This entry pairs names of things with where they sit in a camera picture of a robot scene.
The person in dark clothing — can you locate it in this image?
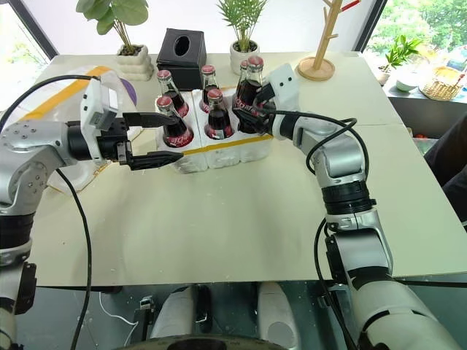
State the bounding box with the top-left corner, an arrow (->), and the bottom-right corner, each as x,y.
424,115 -> 467,224

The white foam bottle crate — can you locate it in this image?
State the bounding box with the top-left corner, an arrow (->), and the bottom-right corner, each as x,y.
154,86 -> 275,176

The thin white cable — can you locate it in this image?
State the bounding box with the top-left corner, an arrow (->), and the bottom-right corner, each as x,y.
99,290 -> 136,326

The black tissue box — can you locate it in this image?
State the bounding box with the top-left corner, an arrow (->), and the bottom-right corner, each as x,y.
156,28 -> 208,92

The small green potted plant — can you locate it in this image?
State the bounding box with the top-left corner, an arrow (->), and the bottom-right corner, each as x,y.
377,34 -> 425,87

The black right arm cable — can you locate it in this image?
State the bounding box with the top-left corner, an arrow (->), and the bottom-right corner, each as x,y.
269,111 -> 366,350

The palm plant white pot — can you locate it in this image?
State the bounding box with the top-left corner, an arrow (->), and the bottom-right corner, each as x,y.
216,0 -> 269,77

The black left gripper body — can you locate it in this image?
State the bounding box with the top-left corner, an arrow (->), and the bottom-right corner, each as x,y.
96,117 -> 135,166

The purple round item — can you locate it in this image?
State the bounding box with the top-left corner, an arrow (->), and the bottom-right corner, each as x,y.
119,77 -> 138,114

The white bowl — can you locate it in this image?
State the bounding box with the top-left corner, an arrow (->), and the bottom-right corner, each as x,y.
395,77 -> 419,93

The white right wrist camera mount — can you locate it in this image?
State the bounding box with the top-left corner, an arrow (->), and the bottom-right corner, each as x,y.
268,63 -> 302,141

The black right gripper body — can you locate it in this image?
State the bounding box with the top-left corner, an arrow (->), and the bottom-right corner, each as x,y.
255,104 -> 277,136

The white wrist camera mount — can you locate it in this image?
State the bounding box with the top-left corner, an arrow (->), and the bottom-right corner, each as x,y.
268,63 -> 302,141
79,77 -> 122,163

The white rounded robot leg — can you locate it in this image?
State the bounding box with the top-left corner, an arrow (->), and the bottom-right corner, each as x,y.
149,284 -> 195,340
256,281 -> 302,350

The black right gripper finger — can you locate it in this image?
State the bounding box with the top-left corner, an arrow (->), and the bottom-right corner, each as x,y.
232,107 -> 264,134
255,82 -> 274,110

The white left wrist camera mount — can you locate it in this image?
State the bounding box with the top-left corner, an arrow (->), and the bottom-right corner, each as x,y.
79,77 -> 122,163

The wooden tree-shaped stand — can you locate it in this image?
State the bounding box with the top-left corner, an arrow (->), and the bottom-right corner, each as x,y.
296,0 -> 358,82

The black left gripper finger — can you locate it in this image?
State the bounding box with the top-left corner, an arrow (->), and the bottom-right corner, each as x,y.
128,151 -> 185,172
123,112 -> 181,129

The wicker basket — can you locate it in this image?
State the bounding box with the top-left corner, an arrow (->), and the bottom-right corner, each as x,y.
418,65 -> 467,102

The round-leaf plant ribbed white pot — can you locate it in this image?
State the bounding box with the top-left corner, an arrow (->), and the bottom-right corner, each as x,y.
75,0 -> 155,82

